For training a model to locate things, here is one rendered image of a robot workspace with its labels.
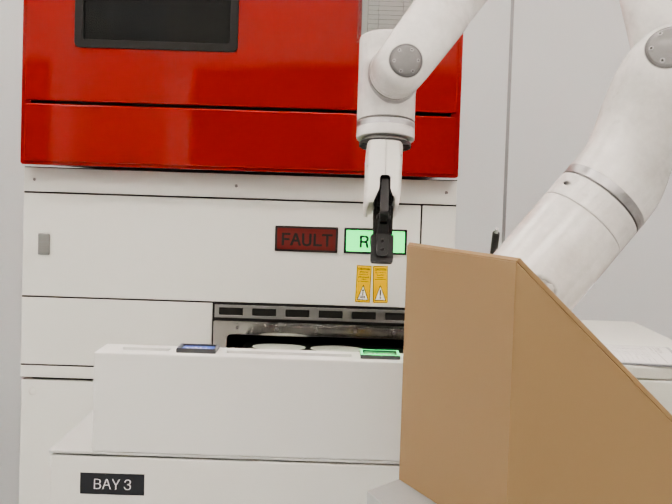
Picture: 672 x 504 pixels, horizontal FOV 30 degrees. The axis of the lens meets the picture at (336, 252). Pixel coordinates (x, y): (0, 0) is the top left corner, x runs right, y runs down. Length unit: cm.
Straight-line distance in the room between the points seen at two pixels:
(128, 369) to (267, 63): 77
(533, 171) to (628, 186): 231
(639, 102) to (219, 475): 76
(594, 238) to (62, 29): 119
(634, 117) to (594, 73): 234
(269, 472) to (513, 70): 233
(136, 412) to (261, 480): 20
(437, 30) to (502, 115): 213
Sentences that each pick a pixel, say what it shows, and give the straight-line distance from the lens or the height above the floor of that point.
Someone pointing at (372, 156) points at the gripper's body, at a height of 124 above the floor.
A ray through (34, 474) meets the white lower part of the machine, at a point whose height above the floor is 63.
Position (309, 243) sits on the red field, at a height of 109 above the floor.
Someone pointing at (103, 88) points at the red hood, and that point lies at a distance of 236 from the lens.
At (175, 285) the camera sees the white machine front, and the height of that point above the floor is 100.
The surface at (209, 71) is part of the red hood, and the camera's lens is 233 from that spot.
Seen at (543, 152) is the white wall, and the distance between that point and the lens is 390.
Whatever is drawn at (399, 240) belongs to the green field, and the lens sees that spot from 236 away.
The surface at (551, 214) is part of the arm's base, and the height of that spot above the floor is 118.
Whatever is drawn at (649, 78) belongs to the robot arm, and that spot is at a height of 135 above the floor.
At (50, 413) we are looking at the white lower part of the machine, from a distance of 246.
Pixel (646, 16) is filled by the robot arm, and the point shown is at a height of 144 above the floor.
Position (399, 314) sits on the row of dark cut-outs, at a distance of 238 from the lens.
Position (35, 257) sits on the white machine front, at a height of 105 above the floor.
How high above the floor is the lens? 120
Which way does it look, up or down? 3 degrees down
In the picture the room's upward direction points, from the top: 2 degrees clockwise
